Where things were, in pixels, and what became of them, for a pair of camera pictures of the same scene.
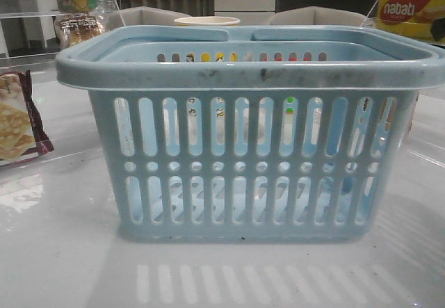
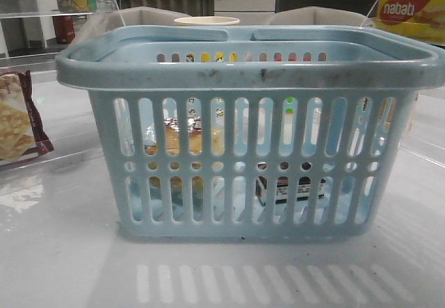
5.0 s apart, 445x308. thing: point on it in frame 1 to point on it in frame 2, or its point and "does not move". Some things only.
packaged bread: (72, 28) to (173, 147)
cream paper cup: (207, 21) does not move
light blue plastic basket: (256, 132) does not move
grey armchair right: (316, 15) does not move
